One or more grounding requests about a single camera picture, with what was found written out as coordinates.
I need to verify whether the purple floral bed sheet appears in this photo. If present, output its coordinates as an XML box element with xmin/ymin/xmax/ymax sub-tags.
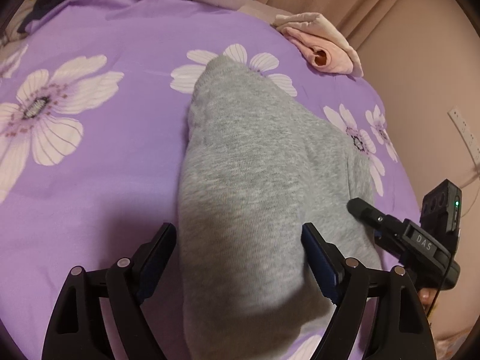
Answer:
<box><xmin>1</xmin><ymin>0</ymin><xmax>420</xmax><ymax>359</ymax></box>

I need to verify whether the person right hand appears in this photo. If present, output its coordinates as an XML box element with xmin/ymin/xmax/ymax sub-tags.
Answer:
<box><xmin>418</xmin><ymin>288</ymin><xmax>437</xmax><ymax>309</ymax></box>

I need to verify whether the pink folded garment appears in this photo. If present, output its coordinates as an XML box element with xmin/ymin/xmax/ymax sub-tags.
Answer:
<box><xmin>281</xmin><ymin>27</ymin><xmax>354</xmax><ymax>75</ymax></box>

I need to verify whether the white power strip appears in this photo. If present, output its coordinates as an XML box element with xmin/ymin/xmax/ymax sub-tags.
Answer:
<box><xmin>448</xmin><ymin>107</ymin><xmax>480</xmax><ymax>164</ymax></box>

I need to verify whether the dark navy garment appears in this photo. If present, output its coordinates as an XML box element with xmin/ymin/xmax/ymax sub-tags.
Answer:
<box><xmin>17</xmin><ymin>0</ymin><xmax>66</xmax><ymax>34</ymax></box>

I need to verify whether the cream folded cloth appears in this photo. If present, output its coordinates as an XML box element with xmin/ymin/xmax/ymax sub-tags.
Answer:
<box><xmin>272</xmin><ymin>12</ymin><xmax>364</xmax><ymax>77</ymax></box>

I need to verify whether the grey sweater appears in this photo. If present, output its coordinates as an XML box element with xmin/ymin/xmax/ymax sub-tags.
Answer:
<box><xmin>178</xmin><ymin>56</ymin><xmax>381</xmax><ymax>359</ymax></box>

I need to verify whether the pink curtain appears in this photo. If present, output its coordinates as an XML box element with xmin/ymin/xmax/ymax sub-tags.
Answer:
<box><xmin>250</xmin><ymin>0</ymin><xmax>480</xmax><ymax>83</ymax></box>

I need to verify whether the black camera box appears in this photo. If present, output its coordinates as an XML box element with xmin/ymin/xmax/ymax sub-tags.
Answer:
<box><xmin>420</xmin><ymin>179</ymin><xmax>462</xmax><ymax>240</ymax></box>

